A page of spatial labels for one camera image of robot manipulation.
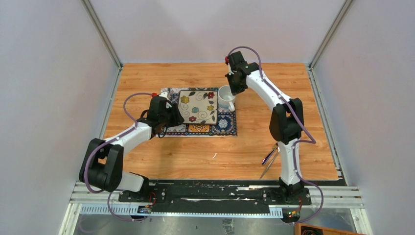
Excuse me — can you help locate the white mug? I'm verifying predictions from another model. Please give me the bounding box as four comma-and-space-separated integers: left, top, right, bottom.
217, 85, 236, 112

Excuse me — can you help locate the square floral plate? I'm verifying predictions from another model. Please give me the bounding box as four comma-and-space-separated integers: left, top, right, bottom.
178, 90, 218, 125

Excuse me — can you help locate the colourful patterned placemat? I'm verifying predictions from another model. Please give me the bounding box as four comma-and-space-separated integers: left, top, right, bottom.
161, 87, 237, 137

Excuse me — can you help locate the silver fork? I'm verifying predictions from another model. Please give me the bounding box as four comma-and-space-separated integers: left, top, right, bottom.
259, 149, 280, 180

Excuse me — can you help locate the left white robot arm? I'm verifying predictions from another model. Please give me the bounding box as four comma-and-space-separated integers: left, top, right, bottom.
79, 92, 184, 202

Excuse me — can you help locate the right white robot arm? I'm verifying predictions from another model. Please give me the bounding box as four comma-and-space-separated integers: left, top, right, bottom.
225, 50, 304, 205

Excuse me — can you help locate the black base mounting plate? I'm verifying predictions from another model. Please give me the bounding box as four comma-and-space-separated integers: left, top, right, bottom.
118, 180, 311, 215

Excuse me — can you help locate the orange wooden box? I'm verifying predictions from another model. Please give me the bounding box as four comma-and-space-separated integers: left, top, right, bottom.
294, 224, 359, 235

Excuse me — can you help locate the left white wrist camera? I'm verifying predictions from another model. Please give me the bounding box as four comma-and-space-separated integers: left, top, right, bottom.
159, 92, 169, 99

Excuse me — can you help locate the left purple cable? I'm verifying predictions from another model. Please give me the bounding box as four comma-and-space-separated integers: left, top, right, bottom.
83, 93, 155, 223

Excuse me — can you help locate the purple handled knife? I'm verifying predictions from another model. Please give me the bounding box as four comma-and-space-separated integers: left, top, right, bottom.
261, 143, 278, 165

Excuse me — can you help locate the aluminium frame rail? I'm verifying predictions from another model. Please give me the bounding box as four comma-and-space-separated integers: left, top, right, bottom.
69, 183, 364, 218

